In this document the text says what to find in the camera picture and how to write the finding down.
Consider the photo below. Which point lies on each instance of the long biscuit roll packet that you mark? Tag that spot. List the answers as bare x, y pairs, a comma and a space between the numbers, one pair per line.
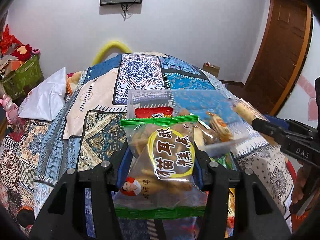
248, 113

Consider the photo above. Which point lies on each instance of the red plush toys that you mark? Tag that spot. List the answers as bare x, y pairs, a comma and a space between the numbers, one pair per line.
14, 49

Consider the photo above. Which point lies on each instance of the pink plush toy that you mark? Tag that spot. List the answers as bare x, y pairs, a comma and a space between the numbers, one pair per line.
10, 108

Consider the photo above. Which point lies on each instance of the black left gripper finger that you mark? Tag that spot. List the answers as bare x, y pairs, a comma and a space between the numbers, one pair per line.
256, 214
63, 214

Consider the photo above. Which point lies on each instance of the blue patchwork bed quilt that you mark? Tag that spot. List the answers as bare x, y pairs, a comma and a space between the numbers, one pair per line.
88, 131

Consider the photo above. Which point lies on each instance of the orange round cookie packet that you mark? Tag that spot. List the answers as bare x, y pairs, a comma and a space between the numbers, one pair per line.
220, 127

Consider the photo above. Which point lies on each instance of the green wrapped snack pack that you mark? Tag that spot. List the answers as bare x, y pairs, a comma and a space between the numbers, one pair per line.
226, 161

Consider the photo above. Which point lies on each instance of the brown wooden door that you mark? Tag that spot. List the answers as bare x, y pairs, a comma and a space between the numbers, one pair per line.
280, 57

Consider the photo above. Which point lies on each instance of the green-edged cat-ear snack bag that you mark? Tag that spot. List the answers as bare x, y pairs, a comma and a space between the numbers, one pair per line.
160, 185

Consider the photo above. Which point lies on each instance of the white pillow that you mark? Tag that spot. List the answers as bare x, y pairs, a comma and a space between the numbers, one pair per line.
46, 100

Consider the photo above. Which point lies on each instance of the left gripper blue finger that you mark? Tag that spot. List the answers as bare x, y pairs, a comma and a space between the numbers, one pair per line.
277, 121

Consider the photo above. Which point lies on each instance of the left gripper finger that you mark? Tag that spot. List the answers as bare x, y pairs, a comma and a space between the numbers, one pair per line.
270, 131

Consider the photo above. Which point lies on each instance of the green storage box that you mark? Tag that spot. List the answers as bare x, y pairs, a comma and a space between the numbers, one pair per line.
20, 82

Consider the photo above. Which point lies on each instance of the clear plastic storage box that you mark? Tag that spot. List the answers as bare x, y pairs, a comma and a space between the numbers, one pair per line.
190, 105

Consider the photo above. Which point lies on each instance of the yellow curved tube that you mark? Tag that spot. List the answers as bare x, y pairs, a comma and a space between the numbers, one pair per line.
109, 48

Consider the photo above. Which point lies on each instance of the small cardboard box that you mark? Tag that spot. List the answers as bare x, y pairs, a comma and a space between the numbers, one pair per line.
212, 69

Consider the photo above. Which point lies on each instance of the red snack packet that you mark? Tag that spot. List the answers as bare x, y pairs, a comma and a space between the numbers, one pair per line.
154, 112

